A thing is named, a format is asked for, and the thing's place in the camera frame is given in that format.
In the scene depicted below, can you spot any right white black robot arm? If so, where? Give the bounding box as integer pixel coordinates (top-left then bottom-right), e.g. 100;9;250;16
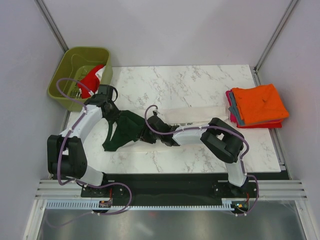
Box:
139;115;249;197

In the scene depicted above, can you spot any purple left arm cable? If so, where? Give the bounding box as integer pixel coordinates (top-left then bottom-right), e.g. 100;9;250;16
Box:
55;77;133;213

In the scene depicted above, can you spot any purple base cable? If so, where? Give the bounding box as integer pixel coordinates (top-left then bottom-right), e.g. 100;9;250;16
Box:
44;182;133;228
229;173;261;217

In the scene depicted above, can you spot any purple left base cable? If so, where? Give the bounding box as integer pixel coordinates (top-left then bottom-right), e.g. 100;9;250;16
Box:
44;182;133;228

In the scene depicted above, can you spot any right aluminium frame post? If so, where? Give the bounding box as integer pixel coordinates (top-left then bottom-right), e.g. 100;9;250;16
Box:
253;0;300;75

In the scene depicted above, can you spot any left aluminium frame post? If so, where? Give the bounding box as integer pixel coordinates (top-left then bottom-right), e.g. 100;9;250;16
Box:
34;0;69;53

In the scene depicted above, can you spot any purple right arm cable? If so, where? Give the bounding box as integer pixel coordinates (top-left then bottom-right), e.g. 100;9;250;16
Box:
144;104;250;176

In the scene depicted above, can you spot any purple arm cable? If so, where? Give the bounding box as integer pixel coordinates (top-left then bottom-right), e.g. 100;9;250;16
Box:
144;104;250;176
55;77;133;213

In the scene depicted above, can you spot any cream green Charlie Brown shirt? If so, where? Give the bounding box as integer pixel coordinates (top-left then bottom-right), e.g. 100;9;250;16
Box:
102;106;228;152

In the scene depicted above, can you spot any aluminium frame post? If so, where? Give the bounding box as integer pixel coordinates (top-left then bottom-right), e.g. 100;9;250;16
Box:
253;0;300;75
34;0;69;53

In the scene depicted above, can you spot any olive green plastic bin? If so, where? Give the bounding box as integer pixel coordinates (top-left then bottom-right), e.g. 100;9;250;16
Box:
47;46;113;112

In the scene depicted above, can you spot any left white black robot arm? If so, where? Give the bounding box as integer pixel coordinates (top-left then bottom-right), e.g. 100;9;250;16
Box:
47;84;121;197

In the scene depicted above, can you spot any teal folded shirt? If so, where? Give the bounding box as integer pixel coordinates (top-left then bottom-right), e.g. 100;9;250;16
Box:
228;91;245;127

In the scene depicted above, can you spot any red shirt in bin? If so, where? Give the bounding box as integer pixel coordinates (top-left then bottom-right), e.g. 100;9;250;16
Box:
77;64;106;99

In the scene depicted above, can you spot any orange folded shirt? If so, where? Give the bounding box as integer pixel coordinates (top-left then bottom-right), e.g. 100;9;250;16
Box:
231;84;290;126

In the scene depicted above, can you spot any pink folded shirt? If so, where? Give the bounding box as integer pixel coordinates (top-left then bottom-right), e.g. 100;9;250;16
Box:
225;90;237;124

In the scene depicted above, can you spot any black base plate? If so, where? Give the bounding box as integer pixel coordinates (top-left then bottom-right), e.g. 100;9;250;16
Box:
80;170;290;205

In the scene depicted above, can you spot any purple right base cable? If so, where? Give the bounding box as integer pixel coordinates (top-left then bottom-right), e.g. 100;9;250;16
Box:
229;173;261;217

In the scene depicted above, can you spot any red folded shirt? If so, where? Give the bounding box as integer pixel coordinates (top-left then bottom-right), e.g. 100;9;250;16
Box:
236;121;282;129

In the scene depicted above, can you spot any white slotted cable duct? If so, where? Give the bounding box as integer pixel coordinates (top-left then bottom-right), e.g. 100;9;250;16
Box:
45;198;242;211

